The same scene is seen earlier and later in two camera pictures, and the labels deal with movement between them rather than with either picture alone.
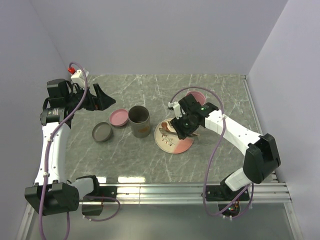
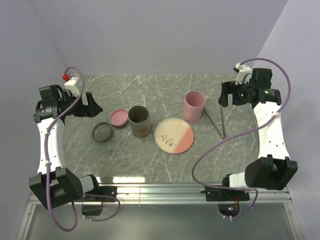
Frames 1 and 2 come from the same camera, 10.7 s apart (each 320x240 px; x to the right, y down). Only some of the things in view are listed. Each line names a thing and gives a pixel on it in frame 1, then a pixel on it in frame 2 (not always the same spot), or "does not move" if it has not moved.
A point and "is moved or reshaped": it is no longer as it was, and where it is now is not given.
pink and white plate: [171, 143] does not move
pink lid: [118, 117] does not move
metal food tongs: [174, 133] is moved or reshaped
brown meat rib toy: [164, 124] -> [141, 121]
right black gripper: [177, 123] -> [230, 87]
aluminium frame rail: [189, 194] does not move
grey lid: [101, 131] does not move
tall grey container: [139, 119] does not move
